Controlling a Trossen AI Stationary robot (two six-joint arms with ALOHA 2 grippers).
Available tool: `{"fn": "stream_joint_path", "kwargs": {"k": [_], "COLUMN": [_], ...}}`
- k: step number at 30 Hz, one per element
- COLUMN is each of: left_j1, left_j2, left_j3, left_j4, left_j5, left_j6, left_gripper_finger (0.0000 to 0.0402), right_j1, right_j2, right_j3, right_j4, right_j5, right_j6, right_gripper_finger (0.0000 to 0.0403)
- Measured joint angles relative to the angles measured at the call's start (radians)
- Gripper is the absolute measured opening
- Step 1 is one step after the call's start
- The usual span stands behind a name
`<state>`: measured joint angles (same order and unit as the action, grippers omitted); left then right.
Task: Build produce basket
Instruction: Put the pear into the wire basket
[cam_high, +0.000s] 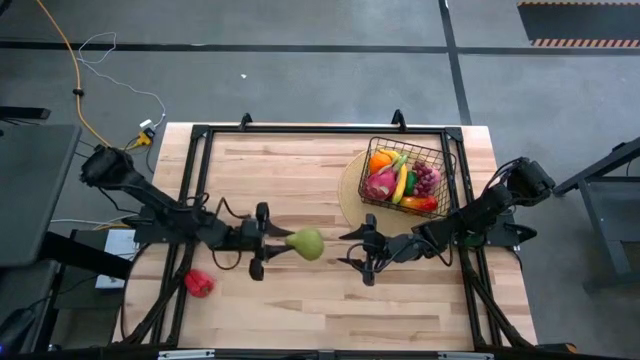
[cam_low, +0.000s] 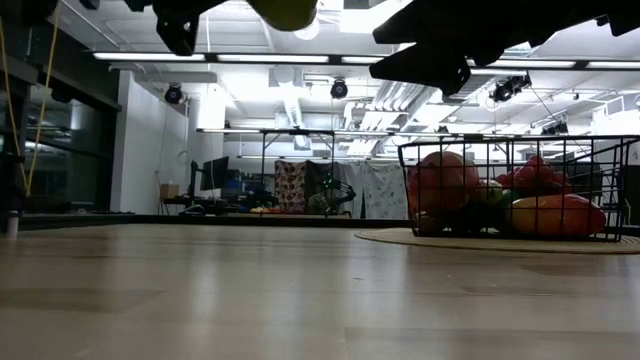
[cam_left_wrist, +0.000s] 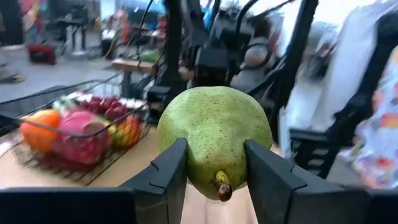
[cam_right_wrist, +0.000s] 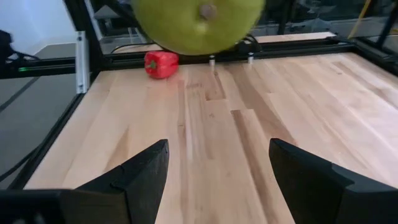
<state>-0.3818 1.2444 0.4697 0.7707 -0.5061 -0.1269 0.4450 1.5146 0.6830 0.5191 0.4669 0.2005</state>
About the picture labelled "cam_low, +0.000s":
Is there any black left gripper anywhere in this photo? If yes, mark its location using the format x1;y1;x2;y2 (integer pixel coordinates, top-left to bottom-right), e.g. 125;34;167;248
123;0;251;58

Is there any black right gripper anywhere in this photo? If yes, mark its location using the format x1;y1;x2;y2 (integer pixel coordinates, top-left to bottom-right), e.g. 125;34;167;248
369;0;567;97

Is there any green pear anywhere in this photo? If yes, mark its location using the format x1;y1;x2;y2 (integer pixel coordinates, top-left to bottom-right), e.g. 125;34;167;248
246;0;319;33

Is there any black wire basket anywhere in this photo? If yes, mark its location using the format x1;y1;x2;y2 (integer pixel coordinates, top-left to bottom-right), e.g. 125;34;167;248
398;134;640;243

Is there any pink dragon fruit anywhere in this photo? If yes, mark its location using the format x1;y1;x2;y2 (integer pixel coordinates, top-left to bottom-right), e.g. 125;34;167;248
407;150;481;214

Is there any red grape bunch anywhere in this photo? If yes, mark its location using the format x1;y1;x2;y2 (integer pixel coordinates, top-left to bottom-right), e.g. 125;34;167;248
494;154;574;197

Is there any orange red mango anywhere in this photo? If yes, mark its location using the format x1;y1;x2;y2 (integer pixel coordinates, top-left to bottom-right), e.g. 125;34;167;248
504;193;607;237

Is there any ceiling strip light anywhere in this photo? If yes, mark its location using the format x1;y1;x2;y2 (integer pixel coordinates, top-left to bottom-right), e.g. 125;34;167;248
92;51;206;63
341;55;386;66
216;53;330;64

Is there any black computer monitor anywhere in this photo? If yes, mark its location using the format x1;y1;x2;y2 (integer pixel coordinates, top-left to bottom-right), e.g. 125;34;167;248
199;155;230;192

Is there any white floral cloth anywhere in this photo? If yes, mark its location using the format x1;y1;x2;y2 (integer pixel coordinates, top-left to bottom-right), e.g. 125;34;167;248
360;162;409;220

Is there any black background rack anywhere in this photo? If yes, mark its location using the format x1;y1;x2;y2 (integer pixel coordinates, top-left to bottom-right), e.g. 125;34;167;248
259;128;337;186

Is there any brown patterned cloth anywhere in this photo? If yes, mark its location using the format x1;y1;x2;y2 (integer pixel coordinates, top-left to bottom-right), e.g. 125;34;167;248
273;159;308;215

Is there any round woven placemat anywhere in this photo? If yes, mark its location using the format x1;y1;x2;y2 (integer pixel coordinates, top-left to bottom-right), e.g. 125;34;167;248
354;227;640;255

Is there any white cylinder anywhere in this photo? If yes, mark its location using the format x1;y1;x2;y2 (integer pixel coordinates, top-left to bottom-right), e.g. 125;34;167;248
4;209;20;240

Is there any black metal table frame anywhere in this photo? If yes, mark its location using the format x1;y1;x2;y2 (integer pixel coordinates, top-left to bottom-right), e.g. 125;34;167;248
19;212;411;229

